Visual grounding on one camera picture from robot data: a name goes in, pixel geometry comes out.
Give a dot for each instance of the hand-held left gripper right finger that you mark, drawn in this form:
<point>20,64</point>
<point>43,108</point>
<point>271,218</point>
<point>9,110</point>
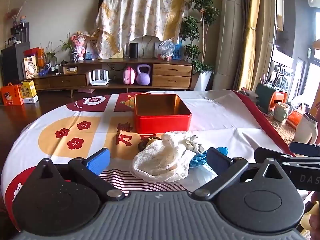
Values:
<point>218,161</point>

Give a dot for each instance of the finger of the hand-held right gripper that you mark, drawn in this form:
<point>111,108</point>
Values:
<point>306,149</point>
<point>297,160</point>

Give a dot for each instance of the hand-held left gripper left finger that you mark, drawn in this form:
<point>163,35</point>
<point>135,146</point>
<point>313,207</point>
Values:
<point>98,160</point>

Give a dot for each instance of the blue nitrile glove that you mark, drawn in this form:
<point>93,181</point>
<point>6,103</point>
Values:
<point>198,158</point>

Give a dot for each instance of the white gauze cloth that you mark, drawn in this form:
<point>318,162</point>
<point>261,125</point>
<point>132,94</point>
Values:
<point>160,158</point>

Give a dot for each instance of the red metal tin box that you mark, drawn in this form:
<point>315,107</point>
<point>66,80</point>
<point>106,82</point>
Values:
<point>162,123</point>

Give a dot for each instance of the printed red white tablecloth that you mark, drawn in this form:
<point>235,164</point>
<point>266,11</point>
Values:
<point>82,130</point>

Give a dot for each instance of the white mug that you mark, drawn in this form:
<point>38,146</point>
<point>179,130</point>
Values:
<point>280,112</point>

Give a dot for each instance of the green utensil holder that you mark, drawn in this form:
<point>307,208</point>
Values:
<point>265,96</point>

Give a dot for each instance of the white router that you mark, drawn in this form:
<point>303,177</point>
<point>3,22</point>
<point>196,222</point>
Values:
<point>98,78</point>

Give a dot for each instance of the pink toy case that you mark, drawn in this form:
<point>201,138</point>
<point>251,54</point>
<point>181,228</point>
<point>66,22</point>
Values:
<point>129,76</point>

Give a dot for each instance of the white small box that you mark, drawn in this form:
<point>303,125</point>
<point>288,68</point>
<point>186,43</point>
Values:
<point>70,70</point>

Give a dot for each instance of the purple kettlebell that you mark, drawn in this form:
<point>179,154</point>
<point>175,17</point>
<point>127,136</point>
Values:
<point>143,76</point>

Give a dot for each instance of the yellow cardboard box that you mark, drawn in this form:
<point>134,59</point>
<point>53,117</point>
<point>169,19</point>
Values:
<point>30,92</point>

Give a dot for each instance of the wooden media cabinet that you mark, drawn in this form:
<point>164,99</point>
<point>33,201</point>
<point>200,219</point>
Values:
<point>172,73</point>

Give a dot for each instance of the orange gift box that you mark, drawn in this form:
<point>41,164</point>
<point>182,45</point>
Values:
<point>11,95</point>

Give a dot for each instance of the cream drink carton box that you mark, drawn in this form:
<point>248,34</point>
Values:
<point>31,67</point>

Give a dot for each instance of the small potted plant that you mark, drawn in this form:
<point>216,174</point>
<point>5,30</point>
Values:
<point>70,48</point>

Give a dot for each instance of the black cylinder speaker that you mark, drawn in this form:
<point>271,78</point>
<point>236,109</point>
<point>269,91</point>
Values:
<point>133,50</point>

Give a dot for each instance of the thin leafy potted plant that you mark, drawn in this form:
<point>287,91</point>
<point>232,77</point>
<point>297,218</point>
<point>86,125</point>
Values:
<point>51,55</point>

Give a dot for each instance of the pink plush doll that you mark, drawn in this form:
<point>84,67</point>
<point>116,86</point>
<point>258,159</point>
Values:
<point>79,46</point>

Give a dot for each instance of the blue patterned bag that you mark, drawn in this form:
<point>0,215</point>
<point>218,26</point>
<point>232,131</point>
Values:
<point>177,52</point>

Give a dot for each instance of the orange paper bag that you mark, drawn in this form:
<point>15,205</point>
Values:
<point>40,57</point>

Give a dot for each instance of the yellow curtain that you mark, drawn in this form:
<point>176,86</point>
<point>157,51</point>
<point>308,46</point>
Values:
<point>252,42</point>

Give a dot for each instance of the clear plastic bag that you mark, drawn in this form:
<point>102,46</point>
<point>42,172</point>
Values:
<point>165,50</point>

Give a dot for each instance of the cream standing air conditioner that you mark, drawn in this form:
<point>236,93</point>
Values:
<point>232,35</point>

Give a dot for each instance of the black side cabinet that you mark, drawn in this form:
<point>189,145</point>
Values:
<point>13,60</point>

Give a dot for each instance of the tall potted tree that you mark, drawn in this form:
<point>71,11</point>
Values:
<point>200,30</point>

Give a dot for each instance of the floral cover cloth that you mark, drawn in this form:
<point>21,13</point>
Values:
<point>140,12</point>

